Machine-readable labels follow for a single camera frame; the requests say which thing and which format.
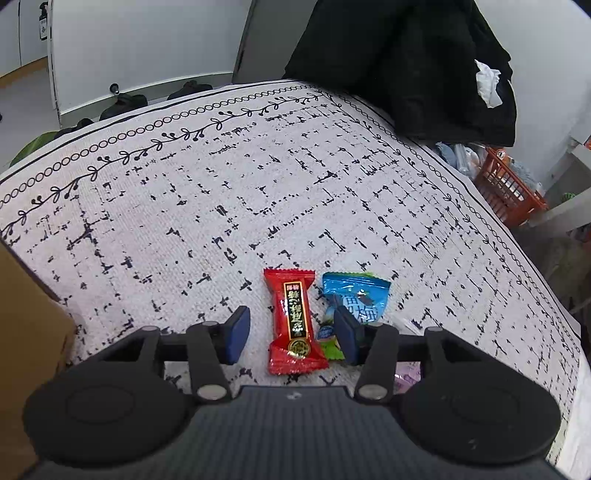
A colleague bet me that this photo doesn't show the white black patterned mat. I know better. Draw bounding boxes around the white black patterned mat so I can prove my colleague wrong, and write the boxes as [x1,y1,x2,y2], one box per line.
[0,80,583,462]

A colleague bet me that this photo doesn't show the white door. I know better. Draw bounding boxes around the white door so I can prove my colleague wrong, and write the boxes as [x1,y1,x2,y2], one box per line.
[48,0,252,127]

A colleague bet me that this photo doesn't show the cardboard box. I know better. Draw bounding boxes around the cardboard box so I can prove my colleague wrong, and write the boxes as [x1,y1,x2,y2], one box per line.
[0,240,77,480]

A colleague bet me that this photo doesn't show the purple snack packet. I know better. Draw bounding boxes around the purple snack packet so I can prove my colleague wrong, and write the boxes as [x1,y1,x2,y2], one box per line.
[392,361,423,395]

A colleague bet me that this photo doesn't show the blue snack packet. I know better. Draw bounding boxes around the blue snack packet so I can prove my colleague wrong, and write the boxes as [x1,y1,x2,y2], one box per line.
[321,271,392,326]

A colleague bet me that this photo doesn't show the red candy packet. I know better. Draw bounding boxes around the red candy packet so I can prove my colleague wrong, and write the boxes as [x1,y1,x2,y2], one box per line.
[263,268,329,376]

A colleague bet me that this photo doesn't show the orange plastic basket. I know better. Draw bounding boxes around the orange plastic basket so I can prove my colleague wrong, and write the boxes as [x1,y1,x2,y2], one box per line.
[475,147,550,228]

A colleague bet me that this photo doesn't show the white crumpled cloth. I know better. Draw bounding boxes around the white crumpled cloth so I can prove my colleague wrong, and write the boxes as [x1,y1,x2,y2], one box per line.
[475,59,503,109]

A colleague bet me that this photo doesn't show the green bag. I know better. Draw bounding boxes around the green bag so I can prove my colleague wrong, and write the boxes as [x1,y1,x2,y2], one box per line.
[9,130,58,169]

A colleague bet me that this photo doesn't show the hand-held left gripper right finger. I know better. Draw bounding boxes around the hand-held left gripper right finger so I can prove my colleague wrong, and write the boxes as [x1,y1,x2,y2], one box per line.
[333,305,499,402]

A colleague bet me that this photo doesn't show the pale blue plastic items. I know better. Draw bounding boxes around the pale blue plastic items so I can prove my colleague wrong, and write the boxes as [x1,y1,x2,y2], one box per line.
[436,142,485,178]

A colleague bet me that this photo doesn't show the black shoe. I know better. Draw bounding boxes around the black shoe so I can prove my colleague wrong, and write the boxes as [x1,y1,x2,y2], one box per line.
[99,92,148,121]
[54,117,95,140]
[167,80,214,101]

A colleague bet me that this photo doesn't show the small green packet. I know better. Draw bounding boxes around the small green packet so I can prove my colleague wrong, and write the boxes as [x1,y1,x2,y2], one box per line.
[318,339,346,361]

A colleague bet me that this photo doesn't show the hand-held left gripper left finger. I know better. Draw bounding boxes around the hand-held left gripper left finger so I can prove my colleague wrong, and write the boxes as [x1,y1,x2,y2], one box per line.
[78,305,251,402]

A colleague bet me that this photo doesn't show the black jacket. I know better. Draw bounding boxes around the black jacket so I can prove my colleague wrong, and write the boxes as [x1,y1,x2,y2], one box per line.
[283,0,517,147]

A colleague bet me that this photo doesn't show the white furniture frame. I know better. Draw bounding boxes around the white furniture frame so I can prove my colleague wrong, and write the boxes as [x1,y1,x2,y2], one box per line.
[526,136,591,238]

